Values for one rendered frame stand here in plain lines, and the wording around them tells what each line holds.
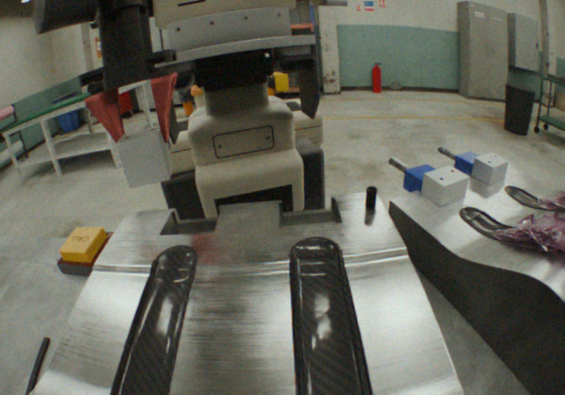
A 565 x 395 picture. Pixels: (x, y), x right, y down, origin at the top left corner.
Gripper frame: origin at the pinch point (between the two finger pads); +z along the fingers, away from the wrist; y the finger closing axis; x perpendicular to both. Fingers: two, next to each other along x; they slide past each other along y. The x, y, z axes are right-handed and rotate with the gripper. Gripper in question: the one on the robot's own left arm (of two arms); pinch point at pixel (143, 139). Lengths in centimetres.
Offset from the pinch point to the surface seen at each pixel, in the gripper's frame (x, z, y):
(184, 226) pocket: -6.4, 8.2, 3.4
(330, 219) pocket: -9.8, 8.6, 17.7
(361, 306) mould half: -21.9, 6.7, 15.0
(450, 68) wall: 388, 34, 457
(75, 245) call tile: -0.9, 11.8, -14.8
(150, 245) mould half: -11.3, 6.3, 0.9
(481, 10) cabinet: 321, -94, 485
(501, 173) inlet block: -10.8, 8.3, 44.9
